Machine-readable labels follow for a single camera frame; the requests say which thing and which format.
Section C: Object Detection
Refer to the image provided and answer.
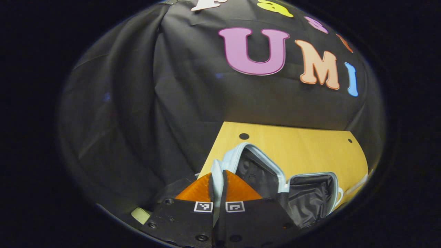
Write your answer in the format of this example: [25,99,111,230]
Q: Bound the black backdrop cloth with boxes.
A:
[57,0,386,221]

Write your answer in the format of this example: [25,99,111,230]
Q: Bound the pale green object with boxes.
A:
[131,207,151,225]

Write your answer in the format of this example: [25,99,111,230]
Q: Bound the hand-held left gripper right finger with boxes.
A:
[215,170,301,248]

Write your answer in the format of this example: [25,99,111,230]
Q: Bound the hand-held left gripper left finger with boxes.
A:
[140,170,216,248]

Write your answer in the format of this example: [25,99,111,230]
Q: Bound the light blue suitcase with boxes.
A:
[198,142,344,229]

